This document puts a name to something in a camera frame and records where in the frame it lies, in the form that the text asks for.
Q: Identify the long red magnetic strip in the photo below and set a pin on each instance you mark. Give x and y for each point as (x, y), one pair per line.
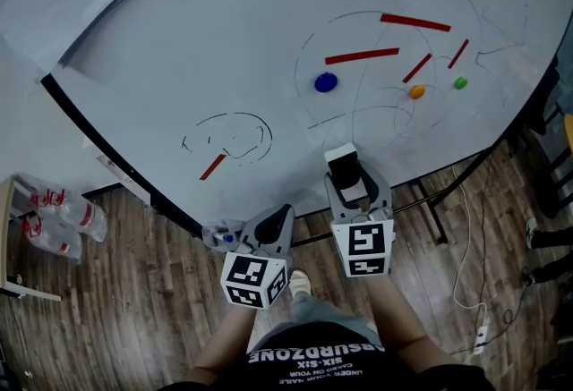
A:
(415, 22)
(361, 56)

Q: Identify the white whiteboard on black stand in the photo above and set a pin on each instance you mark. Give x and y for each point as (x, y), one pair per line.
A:
(224, 45)

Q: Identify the white power strip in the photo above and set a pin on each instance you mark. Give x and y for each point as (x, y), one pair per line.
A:
(481, 337)

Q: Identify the person's black printed shirt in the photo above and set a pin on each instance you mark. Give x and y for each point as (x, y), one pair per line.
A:
(322, 376)

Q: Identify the short red magnetic strip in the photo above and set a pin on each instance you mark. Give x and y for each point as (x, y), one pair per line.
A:
(212, 167)
(458, 53)
(417, 68)

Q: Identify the person's light shoe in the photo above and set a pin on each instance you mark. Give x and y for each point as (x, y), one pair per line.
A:
(299, 284)

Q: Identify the person's right forearm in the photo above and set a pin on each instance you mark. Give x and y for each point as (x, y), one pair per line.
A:
(394, 322)

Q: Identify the orange round magnet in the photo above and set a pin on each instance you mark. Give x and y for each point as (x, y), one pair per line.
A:
(417, 92)

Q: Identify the white tube with blue cap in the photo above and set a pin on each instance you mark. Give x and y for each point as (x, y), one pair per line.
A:
(226, 238)

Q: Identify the green round magnet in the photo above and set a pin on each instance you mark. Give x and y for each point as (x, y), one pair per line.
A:
(461, 82)

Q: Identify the person's left forearm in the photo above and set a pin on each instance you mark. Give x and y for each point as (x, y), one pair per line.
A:
(224, 344)

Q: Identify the blue round magnet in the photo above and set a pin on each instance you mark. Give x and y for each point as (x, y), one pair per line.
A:
(325, 82)

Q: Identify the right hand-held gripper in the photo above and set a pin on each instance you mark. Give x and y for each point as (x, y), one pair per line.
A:
(365, 246)

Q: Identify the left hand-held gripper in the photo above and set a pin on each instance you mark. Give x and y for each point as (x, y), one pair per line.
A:
(250, 277)

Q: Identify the small light wooden table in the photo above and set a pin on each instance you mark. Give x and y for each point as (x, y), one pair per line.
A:
(4, 237)

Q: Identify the black and white whiteboard eraser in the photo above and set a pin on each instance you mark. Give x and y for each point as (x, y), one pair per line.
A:
(344, 174)

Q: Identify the person's grey trousers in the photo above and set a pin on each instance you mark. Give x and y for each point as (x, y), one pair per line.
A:
(313, 313)

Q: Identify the yellow stool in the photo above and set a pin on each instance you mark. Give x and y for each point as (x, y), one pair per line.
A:
(569, 134)

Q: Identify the pack of plastic water bottles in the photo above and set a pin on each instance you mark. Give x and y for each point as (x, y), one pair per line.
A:
(58, 219)

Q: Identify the spray bottle on tray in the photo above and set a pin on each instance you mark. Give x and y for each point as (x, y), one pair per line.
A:
(210, 241)

